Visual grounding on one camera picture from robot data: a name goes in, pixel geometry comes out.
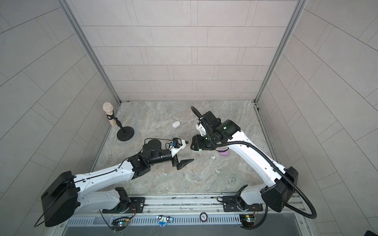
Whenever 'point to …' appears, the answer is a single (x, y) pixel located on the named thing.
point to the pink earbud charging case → (224, 153)
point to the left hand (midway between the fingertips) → (192, 151)
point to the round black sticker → (204, 217)
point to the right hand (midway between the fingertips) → (195, 148)
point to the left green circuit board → (120, 224)
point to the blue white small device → (163, 220)
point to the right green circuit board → (247, 221)
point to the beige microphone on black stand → (127, 133)
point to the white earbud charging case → (175, 124)
